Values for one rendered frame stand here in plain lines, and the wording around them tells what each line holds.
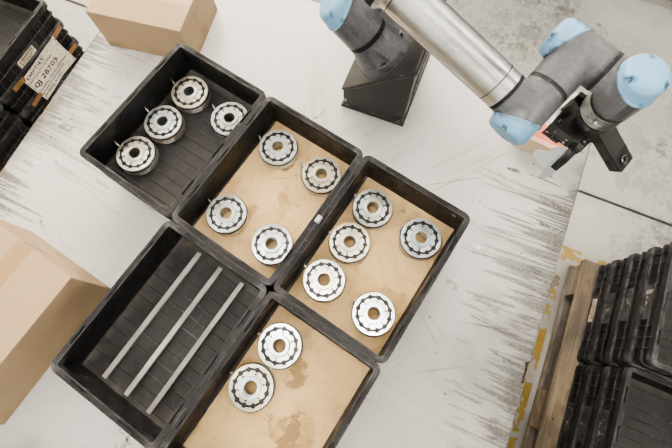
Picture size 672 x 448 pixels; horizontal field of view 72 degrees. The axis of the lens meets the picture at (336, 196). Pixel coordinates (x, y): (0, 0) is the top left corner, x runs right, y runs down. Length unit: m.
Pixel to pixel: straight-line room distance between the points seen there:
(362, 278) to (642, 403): 1.06
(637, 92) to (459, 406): 0.84
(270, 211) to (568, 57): 0.76
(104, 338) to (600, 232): 1.95
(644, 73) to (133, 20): 1.29
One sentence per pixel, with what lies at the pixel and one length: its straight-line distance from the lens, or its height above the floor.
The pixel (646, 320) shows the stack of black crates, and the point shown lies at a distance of 1.74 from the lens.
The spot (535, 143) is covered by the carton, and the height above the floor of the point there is 0.76.
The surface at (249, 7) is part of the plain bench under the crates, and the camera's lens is 1.72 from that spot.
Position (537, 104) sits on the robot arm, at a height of 1.31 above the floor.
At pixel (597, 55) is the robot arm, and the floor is 1.35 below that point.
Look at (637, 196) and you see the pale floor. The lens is 2.48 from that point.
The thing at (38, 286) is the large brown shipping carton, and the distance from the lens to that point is 1.30.
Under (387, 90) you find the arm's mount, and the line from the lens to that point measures 1.32.
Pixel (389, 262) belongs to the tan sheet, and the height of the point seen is 0.83.
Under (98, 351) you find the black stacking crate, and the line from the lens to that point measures 1.28.
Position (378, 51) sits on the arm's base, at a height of 0.97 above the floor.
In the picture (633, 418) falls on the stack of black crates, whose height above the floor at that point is 0.38.
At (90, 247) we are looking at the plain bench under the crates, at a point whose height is 0.70.
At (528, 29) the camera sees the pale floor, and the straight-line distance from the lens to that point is 2.71.
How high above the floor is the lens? 1.98
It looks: 71 degrees down
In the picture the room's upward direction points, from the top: 1 degrees counter-clockwise
